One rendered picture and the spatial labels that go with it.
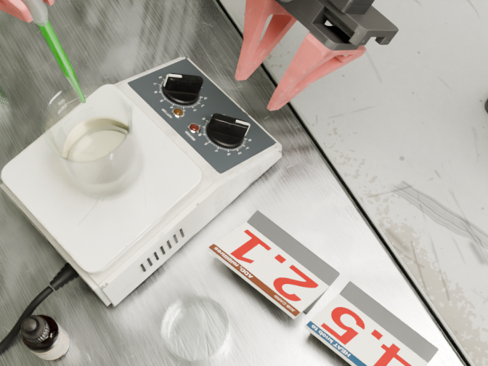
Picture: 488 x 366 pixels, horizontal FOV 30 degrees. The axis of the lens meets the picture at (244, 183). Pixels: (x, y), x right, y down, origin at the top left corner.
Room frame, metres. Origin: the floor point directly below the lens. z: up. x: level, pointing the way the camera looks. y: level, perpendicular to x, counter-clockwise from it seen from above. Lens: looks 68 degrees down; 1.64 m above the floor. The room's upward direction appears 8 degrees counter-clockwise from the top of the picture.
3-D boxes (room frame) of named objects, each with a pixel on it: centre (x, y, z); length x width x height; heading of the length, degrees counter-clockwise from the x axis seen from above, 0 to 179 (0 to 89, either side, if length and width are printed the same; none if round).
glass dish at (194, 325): (0.17, 0.06, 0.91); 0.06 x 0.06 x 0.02
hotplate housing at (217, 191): (0.30, 0.09, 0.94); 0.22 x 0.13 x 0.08; 126
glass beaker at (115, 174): (0.29, 0.10, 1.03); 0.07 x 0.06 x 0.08; 115
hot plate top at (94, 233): (0.29, 0.11, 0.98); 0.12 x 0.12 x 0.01; 36
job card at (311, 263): (0.22, -0.02, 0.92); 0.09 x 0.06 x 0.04; 42
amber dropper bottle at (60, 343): (0.18, 0.18, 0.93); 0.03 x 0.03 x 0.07
